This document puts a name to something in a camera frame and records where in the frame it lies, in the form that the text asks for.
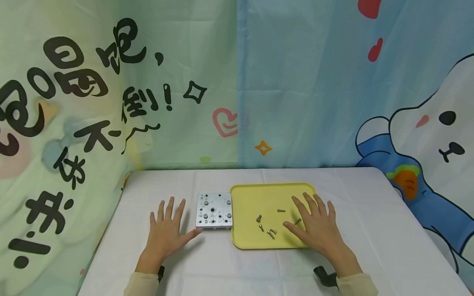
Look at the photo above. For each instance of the person's left hand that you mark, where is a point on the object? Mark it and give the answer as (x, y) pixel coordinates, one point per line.
(164, 240)

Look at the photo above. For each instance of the person's left ring finger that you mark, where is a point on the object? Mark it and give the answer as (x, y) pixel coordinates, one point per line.
(161, 210)

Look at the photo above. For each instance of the person's left index finger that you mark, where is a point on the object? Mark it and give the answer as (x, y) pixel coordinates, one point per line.
(181, 211)

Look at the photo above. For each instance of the person's right forearm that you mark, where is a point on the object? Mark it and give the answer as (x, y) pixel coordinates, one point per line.
(355, 285)

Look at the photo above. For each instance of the person's left forearm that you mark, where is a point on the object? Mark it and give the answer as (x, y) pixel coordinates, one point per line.
(142, 284)

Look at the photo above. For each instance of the yellow plastic tray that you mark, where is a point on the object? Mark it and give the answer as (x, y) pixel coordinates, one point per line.
(251, 205)

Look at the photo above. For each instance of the group of silver screws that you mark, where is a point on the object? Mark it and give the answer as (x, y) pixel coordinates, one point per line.
(281, 210)

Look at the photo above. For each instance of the square metal plate with holes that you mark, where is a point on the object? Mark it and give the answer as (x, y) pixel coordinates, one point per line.
(213, 211)

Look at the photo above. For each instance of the person's left little finger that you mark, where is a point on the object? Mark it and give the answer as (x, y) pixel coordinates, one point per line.
(153, 220)

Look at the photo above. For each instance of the person's right index finger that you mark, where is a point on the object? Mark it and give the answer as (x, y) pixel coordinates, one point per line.
(299, 209)

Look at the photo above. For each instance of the person's right middle finger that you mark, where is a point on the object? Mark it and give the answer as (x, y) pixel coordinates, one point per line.
(310, 204)

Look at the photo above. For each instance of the black wrist band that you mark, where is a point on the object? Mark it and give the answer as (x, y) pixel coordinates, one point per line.
(161, 273)
(326, 276)

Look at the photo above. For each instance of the person's right hand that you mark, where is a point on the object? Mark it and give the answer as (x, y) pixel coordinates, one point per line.
(324, 236)

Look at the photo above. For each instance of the person's left middle finger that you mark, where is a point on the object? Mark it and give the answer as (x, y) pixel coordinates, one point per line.
(170, 209)

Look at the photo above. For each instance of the person's left thumb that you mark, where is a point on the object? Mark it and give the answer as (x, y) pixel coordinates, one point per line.
(192, 234)

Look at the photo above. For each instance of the person's right little finger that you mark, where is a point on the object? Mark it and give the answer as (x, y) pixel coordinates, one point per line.
(331, 210)

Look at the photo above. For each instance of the person's right thumb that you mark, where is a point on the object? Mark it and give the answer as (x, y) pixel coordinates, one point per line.
(293, 229)

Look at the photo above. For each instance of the person's right ring finger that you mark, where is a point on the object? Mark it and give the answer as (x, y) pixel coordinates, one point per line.
(320, 204)

